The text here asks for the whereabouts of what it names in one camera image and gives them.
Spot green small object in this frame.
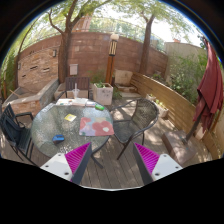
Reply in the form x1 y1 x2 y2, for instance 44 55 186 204
95 104 105 111

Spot blue computer mouse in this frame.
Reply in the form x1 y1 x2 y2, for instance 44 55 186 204
52 134 65 144

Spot stone umbrella base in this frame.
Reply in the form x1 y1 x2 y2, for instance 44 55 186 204
162 130 196 165

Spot clear plastic cup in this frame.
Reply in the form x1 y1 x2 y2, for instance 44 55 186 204
72 83 80 99

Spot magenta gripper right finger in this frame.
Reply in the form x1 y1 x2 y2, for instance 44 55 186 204
133 143 182 185

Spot tree trunk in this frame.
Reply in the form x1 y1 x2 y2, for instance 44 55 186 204
48 0 91 83
139 11 155 74

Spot black chair at left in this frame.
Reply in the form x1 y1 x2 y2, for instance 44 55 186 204
0 104 35 165

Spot yellow sticky note pad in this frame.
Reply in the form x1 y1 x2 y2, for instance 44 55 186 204
64 114 76 122

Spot folded red patio umbrella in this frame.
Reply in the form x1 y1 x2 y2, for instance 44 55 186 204
193 42 223 130

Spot left tree trunk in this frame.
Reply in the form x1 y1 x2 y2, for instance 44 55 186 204
48 0 91 83

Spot white square planter box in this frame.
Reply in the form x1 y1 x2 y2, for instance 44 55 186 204
93 83 113 105

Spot wooden bench fence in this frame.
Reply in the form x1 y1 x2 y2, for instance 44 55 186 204
128 71 224 159

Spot wooden lamp post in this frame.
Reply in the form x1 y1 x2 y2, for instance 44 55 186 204
105 33 119 83

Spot round glass patio table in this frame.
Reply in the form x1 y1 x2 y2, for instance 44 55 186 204
31 104 113 158

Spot brown wooden slat chair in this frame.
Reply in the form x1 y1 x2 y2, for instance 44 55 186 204
54 77 90 100

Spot black metal mesh chair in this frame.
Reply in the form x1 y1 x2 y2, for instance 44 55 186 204
113 98 159 158

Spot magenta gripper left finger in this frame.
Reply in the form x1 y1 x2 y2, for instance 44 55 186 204
41 143 92 185

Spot floral placemat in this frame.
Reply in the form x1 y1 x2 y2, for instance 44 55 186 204
79 117 114 137

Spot white papers on table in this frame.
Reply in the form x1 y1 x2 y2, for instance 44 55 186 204
56 98 96 107

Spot right tree trunk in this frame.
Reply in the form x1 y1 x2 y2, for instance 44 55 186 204
139 11 155 74

